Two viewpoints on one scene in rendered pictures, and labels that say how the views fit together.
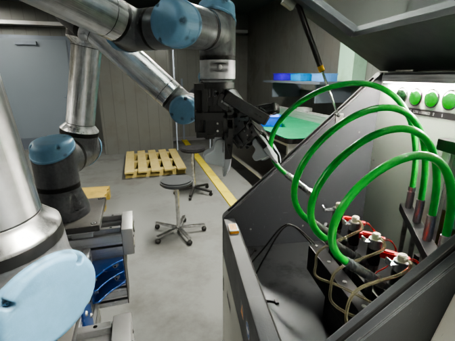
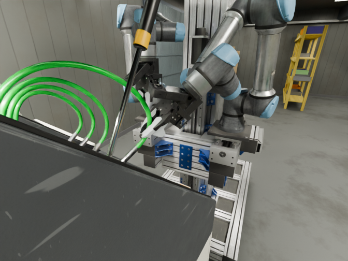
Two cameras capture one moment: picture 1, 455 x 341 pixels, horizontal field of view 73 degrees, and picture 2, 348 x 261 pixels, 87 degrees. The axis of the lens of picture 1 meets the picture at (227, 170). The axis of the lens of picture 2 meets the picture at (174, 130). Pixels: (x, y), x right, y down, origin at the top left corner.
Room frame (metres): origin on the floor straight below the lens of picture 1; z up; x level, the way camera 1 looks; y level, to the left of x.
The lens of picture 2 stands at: (1.26, -0.48, 1.45)
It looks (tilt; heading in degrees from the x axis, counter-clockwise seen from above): 23 degrees down; 131
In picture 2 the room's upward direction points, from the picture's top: 1 degrees clockwise
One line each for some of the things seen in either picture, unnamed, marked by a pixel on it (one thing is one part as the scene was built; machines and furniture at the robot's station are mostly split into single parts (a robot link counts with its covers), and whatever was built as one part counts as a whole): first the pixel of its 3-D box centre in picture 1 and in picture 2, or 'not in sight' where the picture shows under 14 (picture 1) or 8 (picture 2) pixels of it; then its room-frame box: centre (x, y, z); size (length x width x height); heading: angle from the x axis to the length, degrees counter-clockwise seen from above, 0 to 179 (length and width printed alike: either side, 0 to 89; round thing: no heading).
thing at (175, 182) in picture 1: (179, 207); not in sight; (2.62, 0.44, 0.27); 0.51 x 0.49 x 0.54; 14
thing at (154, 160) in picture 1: (154, 162); not in sight; (4.91, 1.23, 0.06); 1.36 x 0.94 x 0.12; 14
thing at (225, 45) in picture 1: (216, 31); (145, 28); (0.68, 0.02, 1.53); 0.09 x 0.08 x 0.11; 149
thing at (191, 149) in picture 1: (194, 170); not in sight; (3.66, 0.41, 0.30); 0.50 x 0.48 x 0.60; 157
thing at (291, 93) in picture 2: not in sight; (299, 67); (0.23, 6.44, 1.05); 2.33 x 0.62 x 2.10; 106
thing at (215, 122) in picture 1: (214, 110); (148, 73); (0.68, 0.03, 1.37); 0.09 x 0.08 x 0.12; 98
